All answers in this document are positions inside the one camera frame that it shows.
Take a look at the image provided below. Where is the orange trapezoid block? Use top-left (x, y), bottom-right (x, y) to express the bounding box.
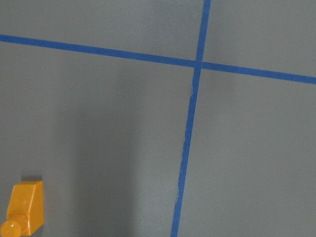
top-left (0, 181), bottom-right (45, 237)

